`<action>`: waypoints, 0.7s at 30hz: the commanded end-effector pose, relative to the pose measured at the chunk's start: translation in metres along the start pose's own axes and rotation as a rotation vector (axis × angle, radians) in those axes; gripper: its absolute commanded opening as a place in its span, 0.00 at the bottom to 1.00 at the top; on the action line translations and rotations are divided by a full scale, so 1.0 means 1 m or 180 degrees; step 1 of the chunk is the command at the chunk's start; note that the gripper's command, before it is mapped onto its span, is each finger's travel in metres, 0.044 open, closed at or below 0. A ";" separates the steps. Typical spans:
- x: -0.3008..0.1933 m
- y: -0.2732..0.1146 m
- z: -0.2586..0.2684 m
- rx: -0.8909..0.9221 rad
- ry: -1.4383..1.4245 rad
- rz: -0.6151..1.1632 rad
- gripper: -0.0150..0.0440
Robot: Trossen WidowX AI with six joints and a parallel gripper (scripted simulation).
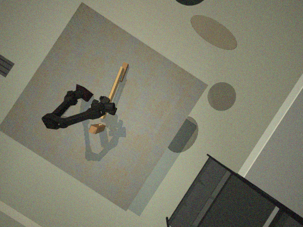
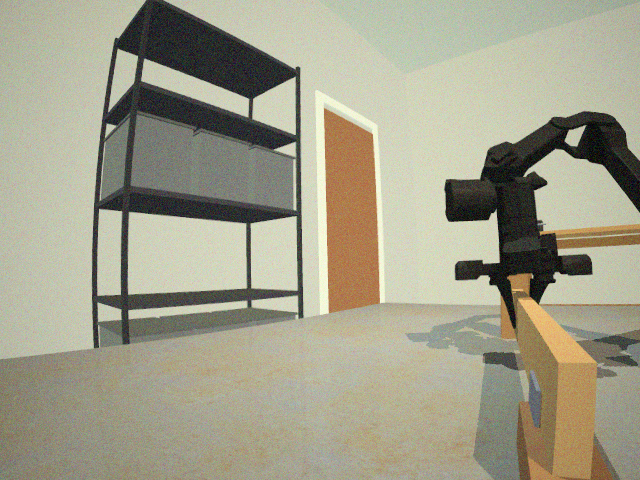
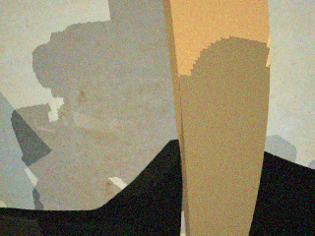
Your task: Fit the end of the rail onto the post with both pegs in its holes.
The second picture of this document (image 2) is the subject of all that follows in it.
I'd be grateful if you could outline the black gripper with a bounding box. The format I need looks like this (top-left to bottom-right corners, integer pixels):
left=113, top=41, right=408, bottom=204
left=455, top=216, right=593, bottom=329

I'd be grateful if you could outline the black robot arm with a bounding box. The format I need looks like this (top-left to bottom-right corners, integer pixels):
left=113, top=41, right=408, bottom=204
left=444, top=111, right=640, bottom=276

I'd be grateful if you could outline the long wooden rail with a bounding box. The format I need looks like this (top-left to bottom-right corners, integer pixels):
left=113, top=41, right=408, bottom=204
left=511, top=289, right=597, bottom=479

